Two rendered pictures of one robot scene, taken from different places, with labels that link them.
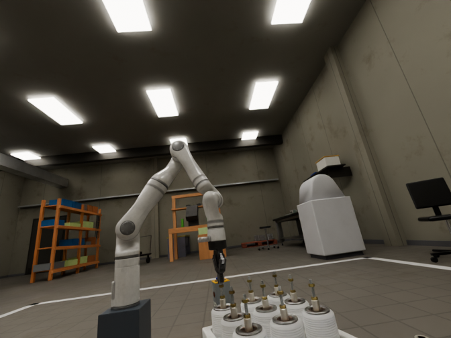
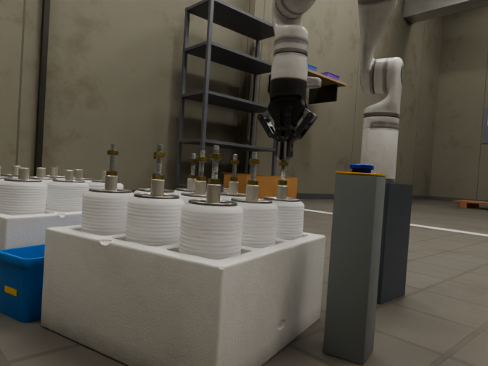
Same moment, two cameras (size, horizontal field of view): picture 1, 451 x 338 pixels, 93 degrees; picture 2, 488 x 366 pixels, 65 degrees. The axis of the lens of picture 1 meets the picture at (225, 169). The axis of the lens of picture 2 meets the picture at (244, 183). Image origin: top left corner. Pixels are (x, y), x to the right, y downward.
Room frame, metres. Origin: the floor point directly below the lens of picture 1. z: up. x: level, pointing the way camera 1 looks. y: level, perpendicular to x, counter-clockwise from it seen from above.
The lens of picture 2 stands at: (1.49, -0.48, 0.30)
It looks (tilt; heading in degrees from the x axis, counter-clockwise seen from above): 1 degrees down; 141
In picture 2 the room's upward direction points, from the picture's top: 4 degrees clockwise
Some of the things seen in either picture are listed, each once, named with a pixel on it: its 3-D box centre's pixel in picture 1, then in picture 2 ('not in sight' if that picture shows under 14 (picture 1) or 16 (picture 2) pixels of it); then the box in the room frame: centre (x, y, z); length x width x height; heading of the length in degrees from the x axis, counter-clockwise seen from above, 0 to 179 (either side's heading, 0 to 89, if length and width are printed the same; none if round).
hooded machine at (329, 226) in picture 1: (325, 214); not in sight; (3.70, -1.58, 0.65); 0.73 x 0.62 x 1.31; 93
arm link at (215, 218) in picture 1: (213, 209); (290, 20); (0.92, 0.07, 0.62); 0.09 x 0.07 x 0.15; 159
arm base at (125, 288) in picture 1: (127, 281); (378, 150); (0.91, 0.44, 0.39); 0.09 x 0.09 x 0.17; 4
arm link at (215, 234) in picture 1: (211, 233); (293, 69); (0.92, 0.09, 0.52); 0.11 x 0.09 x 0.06; 109
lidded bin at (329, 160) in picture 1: (327, 163); not in sight; (4.86, -2.43, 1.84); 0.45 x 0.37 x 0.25; 4
